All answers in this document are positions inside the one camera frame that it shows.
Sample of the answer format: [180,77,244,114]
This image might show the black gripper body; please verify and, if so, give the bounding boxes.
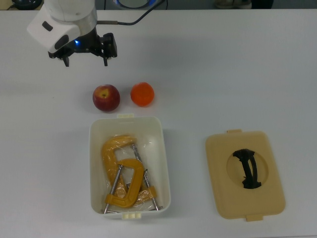
[71,26,103,57]

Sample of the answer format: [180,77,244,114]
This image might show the red apple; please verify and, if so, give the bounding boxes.
[92,84,121,113]

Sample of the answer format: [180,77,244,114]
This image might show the orange fruit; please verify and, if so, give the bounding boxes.
[130,82,155,108]

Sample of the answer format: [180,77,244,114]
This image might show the white plastic container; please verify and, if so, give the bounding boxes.
[89,113,172,221]

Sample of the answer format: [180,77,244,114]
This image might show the beige container lid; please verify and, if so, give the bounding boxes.
[205,128,286,222]

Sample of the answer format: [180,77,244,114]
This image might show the blue-lit round device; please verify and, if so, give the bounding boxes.
[115,0,159,8]

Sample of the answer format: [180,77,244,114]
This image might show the dark round background object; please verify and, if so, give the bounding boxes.
[11,0,43,11]

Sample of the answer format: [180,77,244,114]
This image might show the large yellow C-clamp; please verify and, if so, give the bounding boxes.
[101,134,164,213]

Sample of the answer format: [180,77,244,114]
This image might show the small yellow C-clamp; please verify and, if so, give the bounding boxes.
[102,158,146,214]

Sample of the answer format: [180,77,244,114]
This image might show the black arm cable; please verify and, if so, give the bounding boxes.
[96,0,169,26]

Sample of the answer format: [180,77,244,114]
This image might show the black lid handle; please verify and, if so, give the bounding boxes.
[232,148,263,190]

